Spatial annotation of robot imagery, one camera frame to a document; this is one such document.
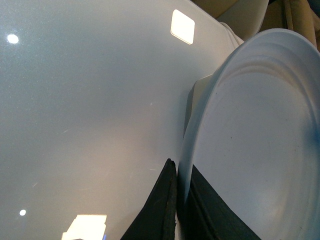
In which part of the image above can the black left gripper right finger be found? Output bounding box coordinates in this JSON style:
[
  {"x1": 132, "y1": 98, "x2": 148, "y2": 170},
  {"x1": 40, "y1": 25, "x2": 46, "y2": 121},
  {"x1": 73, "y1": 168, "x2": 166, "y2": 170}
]
[{"x1": 177, "y1": 166, "x2": 260, "y2": 240}]

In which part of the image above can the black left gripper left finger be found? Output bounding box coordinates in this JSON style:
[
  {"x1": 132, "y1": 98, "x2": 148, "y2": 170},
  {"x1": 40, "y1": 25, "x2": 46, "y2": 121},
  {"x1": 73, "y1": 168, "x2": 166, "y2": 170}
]
[{"x1": 121, "y1": 159, "x2": 177, "y2": 240}]

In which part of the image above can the light blue round plate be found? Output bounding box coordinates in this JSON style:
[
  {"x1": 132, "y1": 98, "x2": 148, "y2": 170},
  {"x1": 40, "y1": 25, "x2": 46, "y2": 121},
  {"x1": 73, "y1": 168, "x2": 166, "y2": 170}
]
[{"x1": 178, "y1": 28, "x2": 320, "y2": 240}]

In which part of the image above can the white and chrome toaster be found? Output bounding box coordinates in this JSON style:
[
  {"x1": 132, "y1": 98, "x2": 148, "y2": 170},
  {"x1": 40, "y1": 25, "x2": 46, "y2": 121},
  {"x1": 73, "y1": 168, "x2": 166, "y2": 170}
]
[{"x1": 183, "y1": 74, "x2": 213, "y2": 138}]

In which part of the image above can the beige chair on right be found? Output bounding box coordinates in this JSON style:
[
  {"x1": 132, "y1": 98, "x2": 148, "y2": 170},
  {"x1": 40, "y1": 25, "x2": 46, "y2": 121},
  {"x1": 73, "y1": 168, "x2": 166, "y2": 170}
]
[{"x1": 217, "y1": 0, "x2": 269, "y2": 41}]

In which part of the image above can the beige chair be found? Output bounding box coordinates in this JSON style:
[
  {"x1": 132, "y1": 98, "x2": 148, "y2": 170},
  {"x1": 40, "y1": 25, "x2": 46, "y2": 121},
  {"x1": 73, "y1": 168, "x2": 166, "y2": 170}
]
[
  {"x1": 217, "y1": 0, "x2": 269, "y2": 41},
  {"x1": 261, "y1": 0, "x2": 320, "y2": 49}
]

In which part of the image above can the beige chair on left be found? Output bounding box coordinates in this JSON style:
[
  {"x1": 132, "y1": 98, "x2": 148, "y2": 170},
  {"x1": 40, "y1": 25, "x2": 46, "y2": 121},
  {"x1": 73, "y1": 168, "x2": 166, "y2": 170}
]
[{"x1": 261, "y1": 0, "x2": 320, "y2": 49}]

